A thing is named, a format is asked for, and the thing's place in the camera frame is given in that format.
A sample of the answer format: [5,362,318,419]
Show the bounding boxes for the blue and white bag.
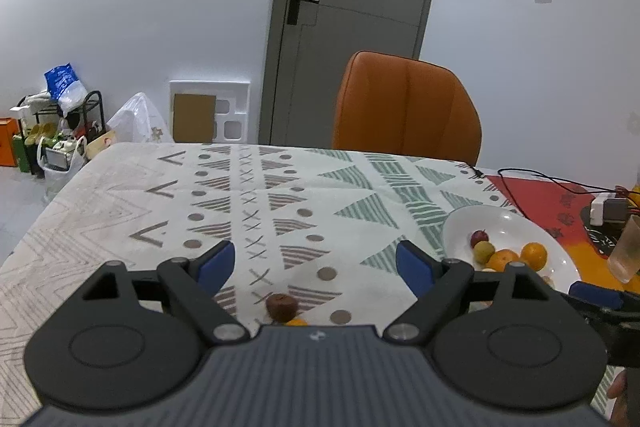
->
[44,63,86,118]

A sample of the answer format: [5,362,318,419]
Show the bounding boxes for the white power adapter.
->
[590,197,631,228]

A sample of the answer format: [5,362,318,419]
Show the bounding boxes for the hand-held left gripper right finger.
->
[384,241,556,347]

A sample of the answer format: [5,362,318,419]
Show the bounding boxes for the black cable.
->
[470,164,608,214]

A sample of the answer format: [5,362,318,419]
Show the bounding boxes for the green container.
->
[12,133,31,172]

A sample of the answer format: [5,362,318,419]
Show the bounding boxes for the white foam packaging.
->
[169,80,251,144]

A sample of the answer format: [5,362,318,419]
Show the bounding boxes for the clear drinking glass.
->
[607,214,640,285]

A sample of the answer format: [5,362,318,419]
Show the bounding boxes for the red and orange mat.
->
[487,174,640,295]

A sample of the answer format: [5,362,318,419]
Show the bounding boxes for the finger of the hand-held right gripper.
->
[569,281,640,323]

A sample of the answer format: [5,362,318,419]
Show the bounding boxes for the red and yellow wires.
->
[615,187,640,214]

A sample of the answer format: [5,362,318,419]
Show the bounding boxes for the small brown fruit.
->
[266,293,299,323]

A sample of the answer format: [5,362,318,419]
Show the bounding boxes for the white tote bag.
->
[37,137,88,202]

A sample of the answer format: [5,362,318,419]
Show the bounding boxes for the black door handle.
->
[286,0,321,26]

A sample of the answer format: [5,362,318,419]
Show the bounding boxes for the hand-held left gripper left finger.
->
[80,239,251,345]

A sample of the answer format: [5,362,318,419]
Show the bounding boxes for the white plastic bag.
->
[106,92,173,144]

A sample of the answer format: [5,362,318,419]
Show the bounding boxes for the black wire rack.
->
[17,90,106,175]

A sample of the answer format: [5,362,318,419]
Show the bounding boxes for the white plate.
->
[442,206,581,308]

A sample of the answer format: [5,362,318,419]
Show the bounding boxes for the patterned tablecloth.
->
[0,142,618,427]

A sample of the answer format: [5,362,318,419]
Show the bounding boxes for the orange chair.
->
[332,51,483,166]

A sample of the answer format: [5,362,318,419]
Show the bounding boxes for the small green fruit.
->
[472,241,496,264]

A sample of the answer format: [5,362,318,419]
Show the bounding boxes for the tan board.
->
[85,131,118,162]

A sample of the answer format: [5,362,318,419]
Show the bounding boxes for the person's right hand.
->
[606,369,640,427]

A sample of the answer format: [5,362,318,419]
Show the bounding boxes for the orange box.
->
[0,118,21,168]

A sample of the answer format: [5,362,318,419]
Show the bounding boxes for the brown cardboard sheet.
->
[173,93,217,142]

